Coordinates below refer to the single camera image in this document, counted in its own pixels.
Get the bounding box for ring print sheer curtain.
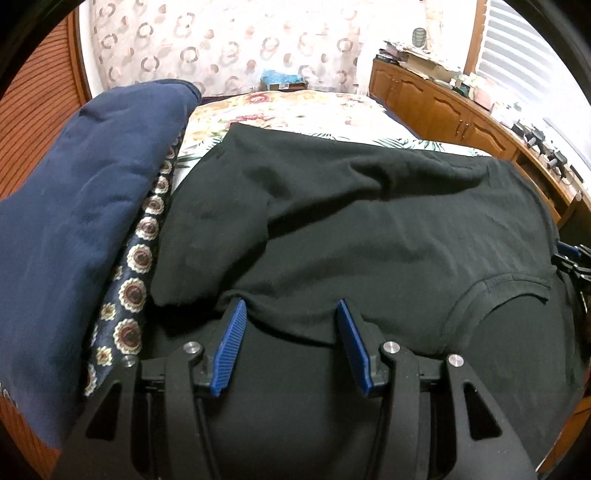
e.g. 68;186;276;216
90;0;430;97

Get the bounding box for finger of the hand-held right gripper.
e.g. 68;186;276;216
551;256;591;283
554;243;591;260

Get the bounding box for cardboard box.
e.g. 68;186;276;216
406;53;462;81

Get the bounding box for wooden louvred wardrobe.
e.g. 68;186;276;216
0;9;93;199

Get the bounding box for wooden sideboard cabinet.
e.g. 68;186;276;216
368;58;591;227

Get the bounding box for medallion print dark cloth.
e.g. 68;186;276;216
83;131;185;398

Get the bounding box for black t-shirt with white print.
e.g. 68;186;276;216
145;121;589;480

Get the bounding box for floral blanket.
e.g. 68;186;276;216
187;90;393;139

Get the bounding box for wooden window frame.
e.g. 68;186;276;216
464;0;490;77

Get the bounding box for beige tied drape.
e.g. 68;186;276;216
425;0;478;51

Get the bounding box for small brown box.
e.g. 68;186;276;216
263;80;308;93

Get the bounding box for blue plastic bag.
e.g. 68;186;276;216
260;69;309;86

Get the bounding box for navy blue cloth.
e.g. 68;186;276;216
0;79;202;448

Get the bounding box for cluttered paper pile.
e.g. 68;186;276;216
376;39;444;65

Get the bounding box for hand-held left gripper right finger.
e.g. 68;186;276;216
336;299;539;480

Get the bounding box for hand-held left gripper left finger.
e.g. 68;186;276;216
55;298;247;480

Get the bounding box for pink jug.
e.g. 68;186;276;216
471;85;495;109

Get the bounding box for leaf print bedsheet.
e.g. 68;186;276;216
171;124;490;185

